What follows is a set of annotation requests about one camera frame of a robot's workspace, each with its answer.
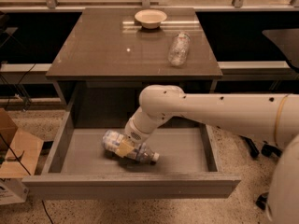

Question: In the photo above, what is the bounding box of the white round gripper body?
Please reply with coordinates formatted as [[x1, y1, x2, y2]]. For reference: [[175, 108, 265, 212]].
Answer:
[[124, 119, 150, 144]]

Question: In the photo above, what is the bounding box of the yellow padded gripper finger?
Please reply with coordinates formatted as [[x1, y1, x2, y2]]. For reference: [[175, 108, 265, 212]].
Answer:
[[115, 137, 135, 158]]

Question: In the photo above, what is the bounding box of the blue label plastic bottle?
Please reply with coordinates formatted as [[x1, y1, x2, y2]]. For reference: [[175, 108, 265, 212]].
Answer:
[[102, 130, 160, 163]]

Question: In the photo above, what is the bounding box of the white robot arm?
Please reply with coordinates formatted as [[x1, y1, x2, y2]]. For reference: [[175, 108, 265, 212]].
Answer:
[[124, 85, 299, 224]]

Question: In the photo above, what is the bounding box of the open grey top drawer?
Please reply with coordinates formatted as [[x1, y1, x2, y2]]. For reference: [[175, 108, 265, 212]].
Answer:
[[21, 83, 242, 201]]

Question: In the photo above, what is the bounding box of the grey cabinet counter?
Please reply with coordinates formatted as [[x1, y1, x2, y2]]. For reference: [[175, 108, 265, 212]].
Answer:
[[46, 7, 222, 102]]

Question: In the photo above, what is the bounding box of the clear plastic bottle on counter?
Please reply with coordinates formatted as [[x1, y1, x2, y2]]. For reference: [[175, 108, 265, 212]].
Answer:
[[168, 32, 191, 67]]

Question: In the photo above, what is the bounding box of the cardboard box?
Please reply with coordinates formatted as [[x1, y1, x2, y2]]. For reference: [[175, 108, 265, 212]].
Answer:
[[0, 108, 44, 178]]

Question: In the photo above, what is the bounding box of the white bowl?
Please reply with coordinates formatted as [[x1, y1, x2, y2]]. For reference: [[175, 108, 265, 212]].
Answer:
[[135, 9, 167, 29]]

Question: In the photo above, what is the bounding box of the white box with label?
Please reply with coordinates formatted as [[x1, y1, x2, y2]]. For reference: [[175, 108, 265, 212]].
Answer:
[[0, 178, 29, 205]]

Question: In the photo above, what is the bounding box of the black office chair base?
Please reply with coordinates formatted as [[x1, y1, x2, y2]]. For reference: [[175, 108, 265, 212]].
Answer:
[[241, 135, 283, 211]]

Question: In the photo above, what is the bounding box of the black floor cable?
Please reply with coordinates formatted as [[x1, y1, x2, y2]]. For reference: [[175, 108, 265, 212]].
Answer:
[[0, 133, 54, 224]]

